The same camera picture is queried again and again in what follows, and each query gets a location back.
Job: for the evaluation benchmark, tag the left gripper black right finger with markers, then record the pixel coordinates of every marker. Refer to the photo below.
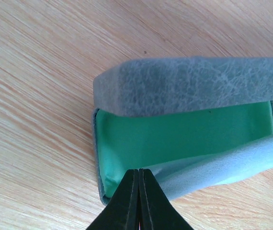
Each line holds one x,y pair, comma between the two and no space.
156,212

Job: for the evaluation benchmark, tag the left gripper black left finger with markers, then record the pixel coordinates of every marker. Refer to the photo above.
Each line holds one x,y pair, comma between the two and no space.
121,213

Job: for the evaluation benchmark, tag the light blue cleaning cloth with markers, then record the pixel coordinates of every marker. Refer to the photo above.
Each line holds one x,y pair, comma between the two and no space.
184,176

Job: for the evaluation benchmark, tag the green glasses case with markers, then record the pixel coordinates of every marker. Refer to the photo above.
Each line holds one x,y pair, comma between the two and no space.
156,110

